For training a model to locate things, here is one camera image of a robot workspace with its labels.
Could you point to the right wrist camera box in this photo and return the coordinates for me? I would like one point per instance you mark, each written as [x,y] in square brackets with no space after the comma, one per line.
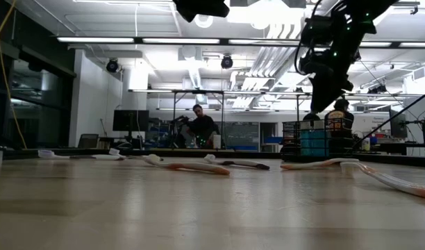
[316,31]

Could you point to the black computer monitor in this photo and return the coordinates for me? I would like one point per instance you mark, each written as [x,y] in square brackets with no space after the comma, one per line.
[131,121]
[398,125]

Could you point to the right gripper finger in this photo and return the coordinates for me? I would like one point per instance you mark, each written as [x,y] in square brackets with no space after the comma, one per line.
[325,93]

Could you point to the white paper roll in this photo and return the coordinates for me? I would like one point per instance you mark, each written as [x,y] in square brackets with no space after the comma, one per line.
[217,141]

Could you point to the ceiling light strip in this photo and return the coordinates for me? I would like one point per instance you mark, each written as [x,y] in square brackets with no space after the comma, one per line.
[375,44]
[417,44]
[181,40]
[94,40]
[261,41]

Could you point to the purple white toothbrush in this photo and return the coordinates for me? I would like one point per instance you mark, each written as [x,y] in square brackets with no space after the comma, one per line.
[46,154]
[114,151]
[240,162]

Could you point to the orange white toothbrush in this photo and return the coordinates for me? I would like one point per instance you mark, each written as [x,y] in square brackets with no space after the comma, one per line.
[198,168]
[313,163]
[389,180]

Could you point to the black rack frame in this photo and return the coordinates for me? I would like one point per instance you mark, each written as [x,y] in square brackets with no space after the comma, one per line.
[198,92]

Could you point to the teal toothpaste tube white cap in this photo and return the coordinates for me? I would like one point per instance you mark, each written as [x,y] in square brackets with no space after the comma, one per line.
[322,142]

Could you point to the black ceiling spot light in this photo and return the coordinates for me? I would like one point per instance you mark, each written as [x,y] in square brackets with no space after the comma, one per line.
[112,66]
[226,62]

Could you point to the dark office chair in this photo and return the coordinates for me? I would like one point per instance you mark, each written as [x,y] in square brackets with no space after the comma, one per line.
[88,141]

